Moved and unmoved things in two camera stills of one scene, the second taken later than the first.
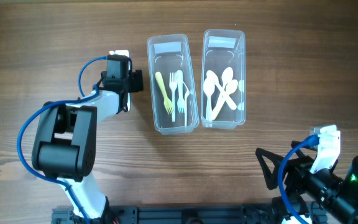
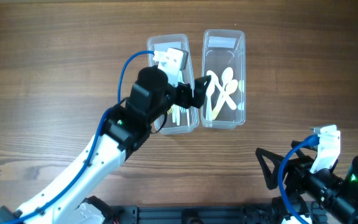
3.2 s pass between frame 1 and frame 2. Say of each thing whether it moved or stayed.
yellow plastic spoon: stayed
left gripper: moved
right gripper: stayed
